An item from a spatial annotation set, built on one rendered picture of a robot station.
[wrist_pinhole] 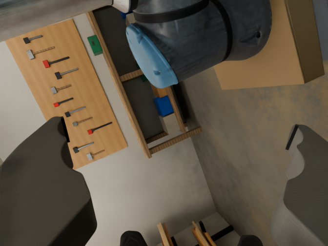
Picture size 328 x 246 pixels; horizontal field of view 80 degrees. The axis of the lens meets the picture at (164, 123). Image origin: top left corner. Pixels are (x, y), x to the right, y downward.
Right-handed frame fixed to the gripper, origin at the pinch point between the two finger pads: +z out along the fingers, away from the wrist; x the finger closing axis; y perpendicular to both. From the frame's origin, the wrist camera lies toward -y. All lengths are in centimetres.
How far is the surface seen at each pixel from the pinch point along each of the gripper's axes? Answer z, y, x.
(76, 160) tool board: 217, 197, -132
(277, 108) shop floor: 110, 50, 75
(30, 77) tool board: 250, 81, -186
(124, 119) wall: 260, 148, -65
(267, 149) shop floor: 119, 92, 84
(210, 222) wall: 210, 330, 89
